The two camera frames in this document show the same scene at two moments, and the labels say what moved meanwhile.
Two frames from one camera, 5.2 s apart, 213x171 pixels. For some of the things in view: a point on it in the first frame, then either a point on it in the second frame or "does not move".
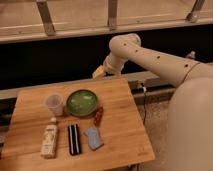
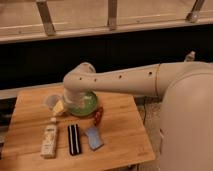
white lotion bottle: [49, 140] does not move
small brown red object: [98, 116] does not move
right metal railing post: [194, 15] does not move
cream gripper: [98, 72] → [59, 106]
